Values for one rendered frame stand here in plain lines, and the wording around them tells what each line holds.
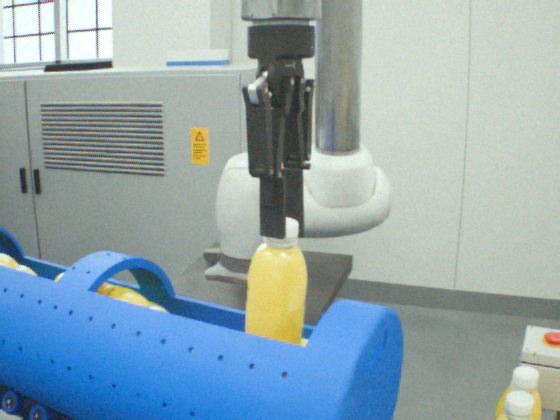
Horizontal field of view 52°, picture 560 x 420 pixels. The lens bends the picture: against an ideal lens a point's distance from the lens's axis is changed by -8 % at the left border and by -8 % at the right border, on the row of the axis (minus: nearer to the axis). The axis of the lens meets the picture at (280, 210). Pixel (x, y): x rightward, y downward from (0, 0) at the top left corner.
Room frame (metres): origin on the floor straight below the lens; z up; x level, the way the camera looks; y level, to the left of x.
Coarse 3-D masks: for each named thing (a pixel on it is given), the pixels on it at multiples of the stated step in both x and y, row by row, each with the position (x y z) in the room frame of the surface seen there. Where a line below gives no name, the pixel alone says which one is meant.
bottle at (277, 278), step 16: (256, 256) 0.67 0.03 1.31; (272, 256) 0.66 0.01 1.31; (288, 256) 0.66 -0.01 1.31; (256, 272) 0.66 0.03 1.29; (272, 272) 0.65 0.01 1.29; (288, 272) 0.65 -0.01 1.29; (304, 272) 0.67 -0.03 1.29; (256, 288) 0.66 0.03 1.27; (272, 288) 0.65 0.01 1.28; (288, 288) 0.65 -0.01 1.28; (304, 288) 0.67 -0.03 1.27; (256, 304) 0.66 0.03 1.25; (272, 304) 0.65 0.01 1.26; (288, 304) 0.65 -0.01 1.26; (256, 320) 0.66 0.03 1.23; (272, 320) 0.65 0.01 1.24; (288, 320) 0.65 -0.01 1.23; (272, 336) 0.65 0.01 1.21; (288, 336) 0.66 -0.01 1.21
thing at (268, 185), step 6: (252, 168) 0.64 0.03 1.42; (258, 168) 0.63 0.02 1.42; (264, 180) 0.65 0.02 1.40; (270, 180) 0.64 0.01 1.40; (276, 180) 0.65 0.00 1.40; (264, 186) 0.65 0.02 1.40; (270, 186) 0.64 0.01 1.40; (276, 186) 0.65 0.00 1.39; (264, 192) 0.65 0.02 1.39; (270, 192) 0.64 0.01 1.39; (276, 192) 0.65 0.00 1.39; (264, 198) 0.65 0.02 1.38; (270, 198) 0.64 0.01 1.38; (276, 198) 0.65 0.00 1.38; (264, 204) 0.65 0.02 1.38; (270, 204) 0.64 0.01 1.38; (276, 204) 0.65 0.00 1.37
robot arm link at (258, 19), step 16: (240, 0) 0.67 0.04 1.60; (256, 0) 0.65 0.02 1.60; (272, 0) 0.64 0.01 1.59; (288, 0) 0.64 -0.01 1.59; (304, 0) 0.64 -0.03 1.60; (320, 0) 0.67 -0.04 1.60; (240, 16) 0.67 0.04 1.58; (256, 16) 0.65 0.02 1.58; (272, 16) 0.64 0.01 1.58; (288, 16) 0.64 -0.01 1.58; (304, 16) 0.65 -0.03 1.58; (320, 16) 0.67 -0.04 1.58
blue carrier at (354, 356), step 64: (128, 256) 0.88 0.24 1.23; (0, 320) 0.80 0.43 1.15; (64, 320) 0.75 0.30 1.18; (128, 320) 0.72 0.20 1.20; (192, 320) 0.69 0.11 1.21; (320, 320) 0.66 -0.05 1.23; (384, 320) 0.68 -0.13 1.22; (64, 384) 0.72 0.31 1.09; (128, 384) 0.67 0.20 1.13; (192, 384) 0.63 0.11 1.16; (256, 384) 0.60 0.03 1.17; (320, 384) 0.58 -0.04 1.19; (384, 384) 0.70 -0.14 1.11
